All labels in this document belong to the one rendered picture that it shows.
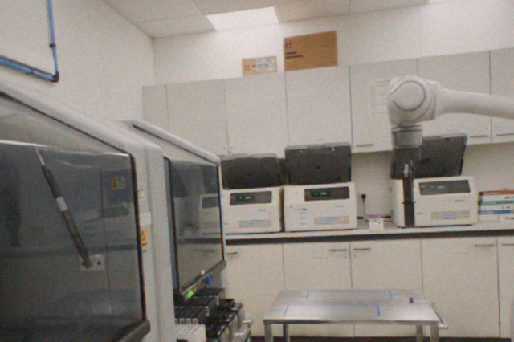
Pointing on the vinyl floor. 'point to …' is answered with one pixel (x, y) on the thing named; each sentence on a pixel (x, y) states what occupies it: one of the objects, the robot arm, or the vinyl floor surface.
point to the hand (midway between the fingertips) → (409, 213)
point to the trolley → (353, 310)
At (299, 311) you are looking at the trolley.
